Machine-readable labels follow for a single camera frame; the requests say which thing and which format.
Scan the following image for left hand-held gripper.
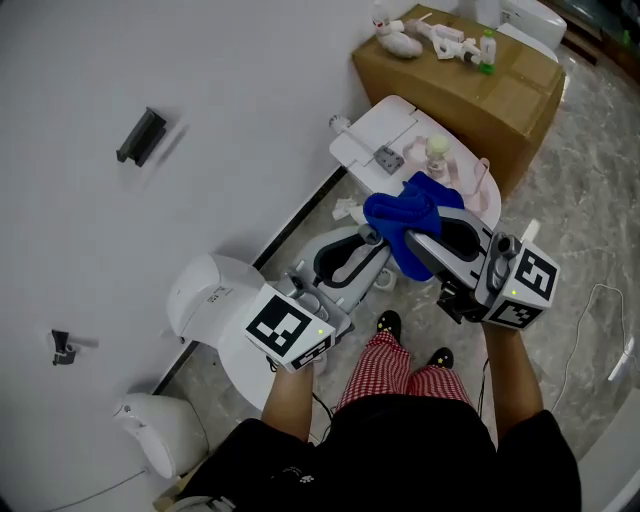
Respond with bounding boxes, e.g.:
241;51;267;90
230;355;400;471
244;227;394;372

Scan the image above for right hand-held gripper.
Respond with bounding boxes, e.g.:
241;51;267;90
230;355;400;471
404;209;561;331

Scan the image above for white plastic brush tool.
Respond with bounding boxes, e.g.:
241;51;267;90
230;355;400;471
328;114;381;161

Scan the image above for person's right forearm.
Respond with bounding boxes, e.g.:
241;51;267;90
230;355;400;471
482;322;544;441

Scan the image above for person's left forearm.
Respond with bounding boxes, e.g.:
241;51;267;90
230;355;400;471
259;362;316;444

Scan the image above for white toilet with labelled lid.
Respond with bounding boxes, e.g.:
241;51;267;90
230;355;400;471
166;252;331;411

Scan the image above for white toilet with hinged lid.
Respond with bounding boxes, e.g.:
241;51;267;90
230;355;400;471
329;94;502;236

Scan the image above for white smart toilet dark button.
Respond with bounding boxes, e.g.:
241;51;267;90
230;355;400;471
497;0;569;51

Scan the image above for black paper holder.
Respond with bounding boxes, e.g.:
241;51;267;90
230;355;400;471
51;329;79;366

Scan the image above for crumpled white tissue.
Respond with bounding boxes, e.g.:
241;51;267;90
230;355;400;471
332;197;369;224

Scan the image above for person's left black slipper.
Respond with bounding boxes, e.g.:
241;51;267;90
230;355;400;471
375;309;403;337

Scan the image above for person's black slipper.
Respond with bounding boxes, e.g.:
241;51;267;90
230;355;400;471
375;309;403;337
427;347;455;371

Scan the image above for pink bottle cream cap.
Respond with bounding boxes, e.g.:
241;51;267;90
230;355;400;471
424;134;450;176

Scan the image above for red checked trousers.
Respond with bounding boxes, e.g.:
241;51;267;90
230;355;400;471
334;332;474;414

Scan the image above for small grey metal box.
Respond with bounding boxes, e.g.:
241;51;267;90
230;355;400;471
374;145;405;175

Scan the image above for person's right black slipper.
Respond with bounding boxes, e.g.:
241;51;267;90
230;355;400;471
427;347;455;371

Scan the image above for large brown cardboard box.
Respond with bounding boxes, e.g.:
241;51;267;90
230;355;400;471
352;4;566;199

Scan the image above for person's black shirt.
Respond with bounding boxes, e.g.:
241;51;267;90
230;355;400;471
179;392;584;512

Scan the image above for white bottle green cap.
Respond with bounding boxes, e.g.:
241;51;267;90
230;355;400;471
477;28;498;76

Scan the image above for white spray gun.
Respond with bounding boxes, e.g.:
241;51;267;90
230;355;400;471
404;19;484;66

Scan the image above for white plush toy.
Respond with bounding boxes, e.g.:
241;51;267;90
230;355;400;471
372;2;424;60

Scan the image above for white cabinet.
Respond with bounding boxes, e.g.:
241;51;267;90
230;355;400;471
579;394;640;512

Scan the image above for white waist pack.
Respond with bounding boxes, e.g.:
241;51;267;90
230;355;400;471
154;494;236;512

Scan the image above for pale pink cloth strap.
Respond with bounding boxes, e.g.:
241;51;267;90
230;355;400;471
402;139;494;214

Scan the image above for white floor cable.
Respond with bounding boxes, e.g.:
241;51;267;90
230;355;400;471
549;283;629;416

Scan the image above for black wall shelf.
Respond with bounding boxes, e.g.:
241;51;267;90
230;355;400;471
116;106;169;168

